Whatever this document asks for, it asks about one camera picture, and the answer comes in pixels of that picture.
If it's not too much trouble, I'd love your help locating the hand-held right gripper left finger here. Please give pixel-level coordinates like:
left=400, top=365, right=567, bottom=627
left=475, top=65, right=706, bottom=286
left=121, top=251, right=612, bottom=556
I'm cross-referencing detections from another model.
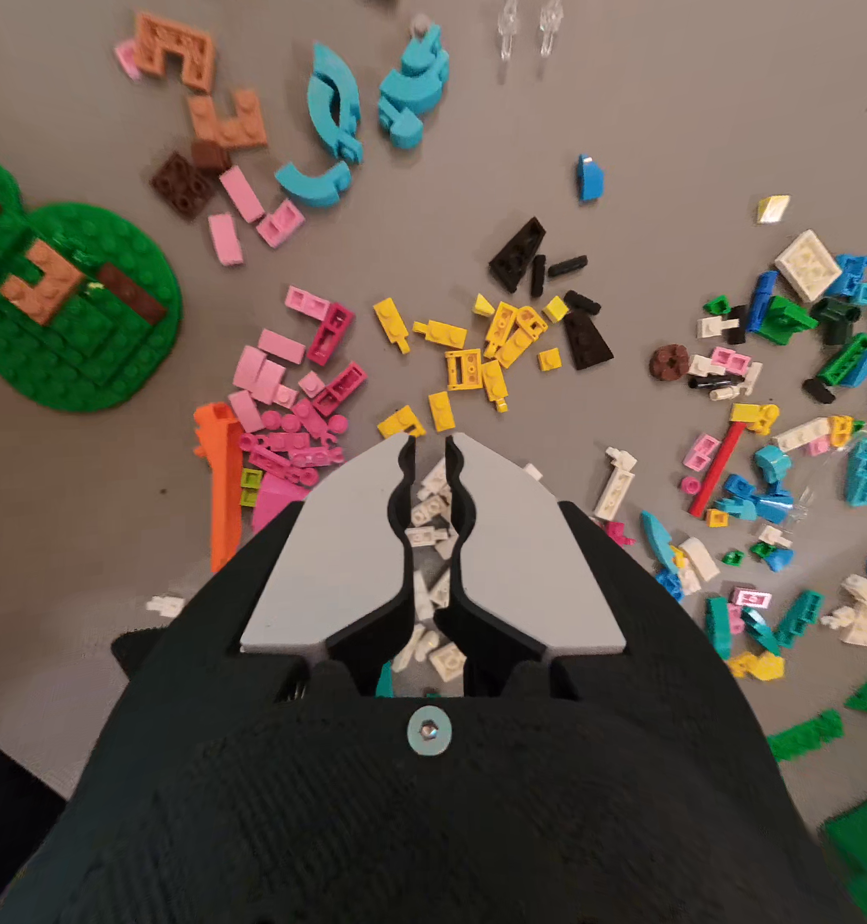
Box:
left=240, top=432, right=417, bottom=695

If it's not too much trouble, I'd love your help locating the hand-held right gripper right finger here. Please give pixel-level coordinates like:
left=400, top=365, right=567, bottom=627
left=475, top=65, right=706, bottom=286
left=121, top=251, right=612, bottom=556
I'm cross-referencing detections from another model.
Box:
left=437, top=432, right=628, bottom=695

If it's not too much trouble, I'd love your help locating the pile of yellow bricks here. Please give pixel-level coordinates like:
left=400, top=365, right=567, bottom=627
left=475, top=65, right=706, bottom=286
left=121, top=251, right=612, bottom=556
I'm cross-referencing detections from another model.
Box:
left=373, top=292, right=572, bottom=441

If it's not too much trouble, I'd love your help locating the grey desk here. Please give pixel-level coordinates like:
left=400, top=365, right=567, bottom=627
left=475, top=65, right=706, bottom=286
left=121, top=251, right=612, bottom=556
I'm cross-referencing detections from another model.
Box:
left=0, top=0, right=867, bottom=924

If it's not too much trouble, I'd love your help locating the pile of white bricks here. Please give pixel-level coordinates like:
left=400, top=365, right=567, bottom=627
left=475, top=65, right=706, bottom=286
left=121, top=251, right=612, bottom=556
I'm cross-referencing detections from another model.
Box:
left=392, top=456, right=471, bottom=683

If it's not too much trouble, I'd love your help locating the orange brick separator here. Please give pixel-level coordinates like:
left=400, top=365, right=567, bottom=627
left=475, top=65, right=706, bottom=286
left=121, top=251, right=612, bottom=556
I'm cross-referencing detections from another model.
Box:
left=191, top=402, right=250, bottom=575

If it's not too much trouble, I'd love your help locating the pile of pink bricks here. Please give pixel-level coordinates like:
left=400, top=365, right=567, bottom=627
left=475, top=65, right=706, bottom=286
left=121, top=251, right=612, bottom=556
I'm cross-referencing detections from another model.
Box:
left=228, top=285, right=370, bottom=535

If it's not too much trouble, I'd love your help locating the dark brown wedge brick plate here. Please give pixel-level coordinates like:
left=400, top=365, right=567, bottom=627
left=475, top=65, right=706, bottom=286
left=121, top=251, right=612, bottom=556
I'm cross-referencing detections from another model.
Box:
left=563, top=310, right=615, bottom=371

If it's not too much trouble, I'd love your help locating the green brick plant model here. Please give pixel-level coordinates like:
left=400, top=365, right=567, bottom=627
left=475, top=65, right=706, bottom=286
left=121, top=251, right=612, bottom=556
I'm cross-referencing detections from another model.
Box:
left=0, top=141, right=183, bottom=414

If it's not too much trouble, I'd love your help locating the green toothed brick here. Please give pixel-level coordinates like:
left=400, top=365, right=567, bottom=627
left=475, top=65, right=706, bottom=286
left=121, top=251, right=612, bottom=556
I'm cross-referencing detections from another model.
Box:
left=765, top=711, right=846, bottom=762

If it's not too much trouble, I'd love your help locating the pink curved brick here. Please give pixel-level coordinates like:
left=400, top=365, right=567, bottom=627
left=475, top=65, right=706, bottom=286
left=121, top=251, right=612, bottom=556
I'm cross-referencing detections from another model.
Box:
left=219, top=166, right=265, bottom=223
left=208, top=213, right=244, bottom=267

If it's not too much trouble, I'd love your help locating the pink studded brick plate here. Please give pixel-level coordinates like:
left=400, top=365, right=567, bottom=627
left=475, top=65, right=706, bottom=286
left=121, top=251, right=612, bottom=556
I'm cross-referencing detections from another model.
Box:
left=256, top=200, right=306, bottom=248

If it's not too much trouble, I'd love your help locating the brown square brick plate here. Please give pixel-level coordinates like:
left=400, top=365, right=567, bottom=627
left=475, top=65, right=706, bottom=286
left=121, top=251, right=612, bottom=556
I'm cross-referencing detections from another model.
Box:
left=150, top=152, right=217, bottom=219

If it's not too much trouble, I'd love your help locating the pile of mixed colour bricks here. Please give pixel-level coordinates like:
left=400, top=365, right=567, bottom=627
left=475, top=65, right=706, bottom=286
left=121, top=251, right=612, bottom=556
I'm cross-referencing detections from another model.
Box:
left=594, top=230, right=867, bottom=683

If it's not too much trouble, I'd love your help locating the green flat brick plate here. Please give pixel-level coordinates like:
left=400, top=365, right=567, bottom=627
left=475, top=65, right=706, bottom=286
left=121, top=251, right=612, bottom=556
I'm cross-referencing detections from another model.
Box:
left=823, top=794, right=867, bottom=896

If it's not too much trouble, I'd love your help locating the light blue brick cluster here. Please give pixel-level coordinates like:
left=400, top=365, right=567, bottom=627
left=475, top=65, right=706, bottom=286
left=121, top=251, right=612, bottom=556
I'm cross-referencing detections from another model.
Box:
left=378, top=24, right=450, bottom=150

